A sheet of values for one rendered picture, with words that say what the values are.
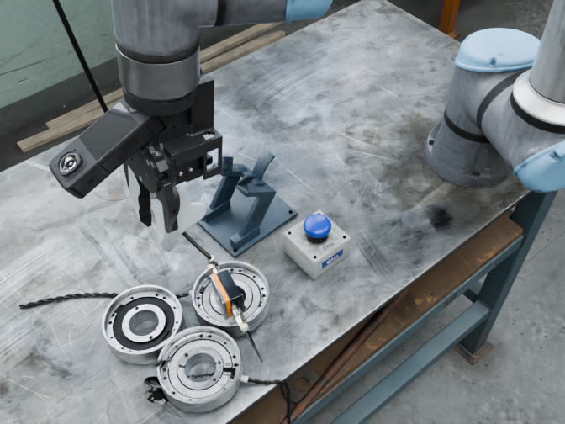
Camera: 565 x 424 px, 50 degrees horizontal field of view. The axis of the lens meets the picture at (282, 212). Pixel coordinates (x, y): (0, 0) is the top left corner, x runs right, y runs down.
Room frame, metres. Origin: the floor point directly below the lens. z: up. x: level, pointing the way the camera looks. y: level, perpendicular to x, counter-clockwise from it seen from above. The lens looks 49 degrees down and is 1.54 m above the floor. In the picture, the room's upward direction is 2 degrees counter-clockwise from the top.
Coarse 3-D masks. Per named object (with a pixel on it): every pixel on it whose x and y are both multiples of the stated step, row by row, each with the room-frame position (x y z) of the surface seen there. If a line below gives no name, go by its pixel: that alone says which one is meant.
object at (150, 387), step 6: (150, 378) 0.35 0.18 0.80; (156, 378) 0.35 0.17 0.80; (150, 384) 0.34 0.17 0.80; (156, 384) 0.34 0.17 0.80; (150, 390) 0.33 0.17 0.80; (156, 390) 0.33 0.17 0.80; (162, 390) 0.33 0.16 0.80; (150, 396) 0.33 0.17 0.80; (156, 396) 0.33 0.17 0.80; (162, 396) 0.33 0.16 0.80; (156, 402) 0.32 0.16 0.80; (162, 402) 0.32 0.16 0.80
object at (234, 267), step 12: (228, 264) 0.50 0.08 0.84; (240, 264) 0.50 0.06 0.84; (204, 276) 0.49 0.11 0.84; (252, 276) 0.49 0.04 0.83; (264, 276) 0.48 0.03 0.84; (204, 288) 0.47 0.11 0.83; (240, 288) 0.47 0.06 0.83; (264, 288) 0.47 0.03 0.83; (216, 300) 0.45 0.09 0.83; (252, 300) 0.45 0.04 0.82; (264, 300) 0.45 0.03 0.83; (204, 312) 0.43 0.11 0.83; (216, 312) 0.43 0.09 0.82; (264, 312) 0.43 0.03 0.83; (204, 324) 0.42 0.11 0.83; (216, 324) 0.41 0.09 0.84; (228, 324) 0.41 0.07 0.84; (252, 324) 0.41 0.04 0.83
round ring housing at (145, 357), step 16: (144, 288) 0.47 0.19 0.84; (160, 288) 0.46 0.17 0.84; (112, 304) 0.44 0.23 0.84; (176, 304) 0.45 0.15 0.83; (112, 320) 0.42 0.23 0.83; (128, 320) 0.42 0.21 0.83; (144, 320) 0.44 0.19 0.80; (160, 320) 0.42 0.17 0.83; (176, 320) 0.42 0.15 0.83; (112, 336) 0.40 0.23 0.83; (128, 336) 0.40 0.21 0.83; (144, 336) 0.40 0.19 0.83; (128, 352) 0.37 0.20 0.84; (144, 352) 0.37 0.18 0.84; (160, 352) 0.37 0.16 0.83
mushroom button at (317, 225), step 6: (312, 216) 0.56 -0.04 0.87; (318, 216) 0.56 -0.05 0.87; (324, 216) 0.56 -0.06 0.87; (306, 222) 0.55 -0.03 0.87; (312, 222) 0.55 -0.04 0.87; (318, 222) 0.55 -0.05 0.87; (324, 222) 0.55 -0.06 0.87; (330, 222) 0.55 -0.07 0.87; (306, 228) 0.54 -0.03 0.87; (312, 228) 0.54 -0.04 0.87; (318, 228) 0.53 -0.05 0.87; (324, 228) 0.53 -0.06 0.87; (330, 228) 0.54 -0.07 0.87; (312, 234) 0.53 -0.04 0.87; (318, 234) 0.53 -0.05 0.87; (324, 234) 0.53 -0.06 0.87
